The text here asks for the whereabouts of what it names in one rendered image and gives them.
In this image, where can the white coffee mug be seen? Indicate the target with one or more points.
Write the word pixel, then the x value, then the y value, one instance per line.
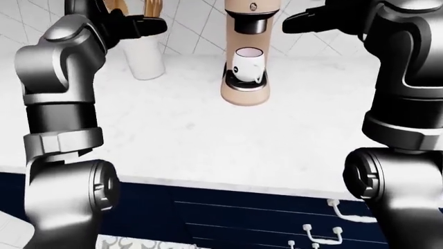
pixel 246 67

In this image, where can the navy blue cabinet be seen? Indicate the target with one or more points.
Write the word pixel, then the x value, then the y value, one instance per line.
pixel 242 215

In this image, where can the white utensil holder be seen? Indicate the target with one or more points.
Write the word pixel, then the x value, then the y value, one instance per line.
pixel 145 57

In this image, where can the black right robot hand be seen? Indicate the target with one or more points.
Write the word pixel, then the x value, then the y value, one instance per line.
pixel 318 22

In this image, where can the wooden utensil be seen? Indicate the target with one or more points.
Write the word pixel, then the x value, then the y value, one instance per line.
pixel 154 9

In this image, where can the beige coffee machine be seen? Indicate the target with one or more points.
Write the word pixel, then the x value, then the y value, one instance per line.
pixel 246 52

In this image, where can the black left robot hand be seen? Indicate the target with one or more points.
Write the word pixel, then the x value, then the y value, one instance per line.
pixel 131 24

